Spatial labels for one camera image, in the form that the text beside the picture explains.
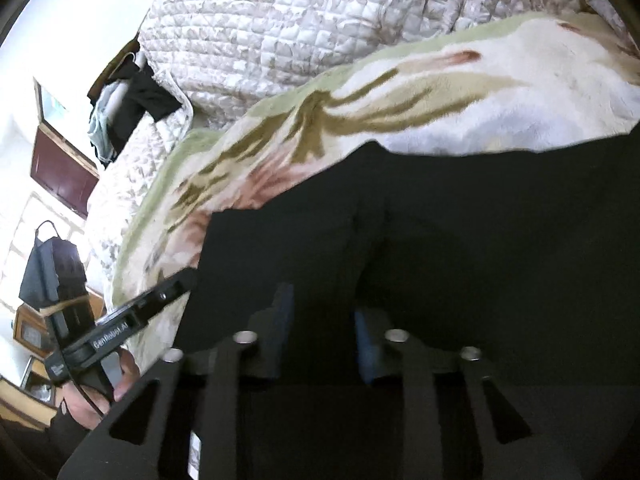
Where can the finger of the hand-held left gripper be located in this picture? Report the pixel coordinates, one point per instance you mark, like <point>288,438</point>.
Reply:
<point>167,292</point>

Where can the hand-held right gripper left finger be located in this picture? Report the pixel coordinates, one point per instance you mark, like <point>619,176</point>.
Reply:
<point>282,330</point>

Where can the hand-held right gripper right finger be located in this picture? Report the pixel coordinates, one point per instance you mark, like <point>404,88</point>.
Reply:
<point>370,350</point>

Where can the black pants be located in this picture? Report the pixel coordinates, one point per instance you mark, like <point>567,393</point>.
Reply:
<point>450,235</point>

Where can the person's left forearm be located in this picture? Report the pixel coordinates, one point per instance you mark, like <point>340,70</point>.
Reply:
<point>67,435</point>

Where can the person's left hand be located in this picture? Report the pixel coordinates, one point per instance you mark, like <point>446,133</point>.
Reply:
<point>127,375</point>

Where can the wooden cabinet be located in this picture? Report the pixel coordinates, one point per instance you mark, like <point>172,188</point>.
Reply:
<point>30,332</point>

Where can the black backpack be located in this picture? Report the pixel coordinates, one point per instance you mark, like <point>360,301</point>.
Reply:
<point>55,275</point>

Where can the dark red cabinet door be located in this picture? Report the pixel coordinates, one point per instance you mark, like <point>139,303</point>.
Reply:
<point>62,170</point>

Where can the light blue cloth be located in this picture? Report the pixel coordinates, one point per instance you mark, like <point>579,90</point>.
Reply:
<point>102,130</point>

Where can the black cloth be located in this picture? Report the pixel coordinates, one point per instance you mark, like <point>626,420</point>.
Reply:
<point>150,97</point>

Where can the cream fleece blanket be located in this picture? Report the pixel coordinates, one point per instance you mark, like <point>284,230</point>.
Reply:
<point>500,110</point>

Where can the white quilted bedspread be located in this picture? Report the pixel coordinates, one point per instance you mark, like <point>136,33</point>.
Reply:
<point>300,25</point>

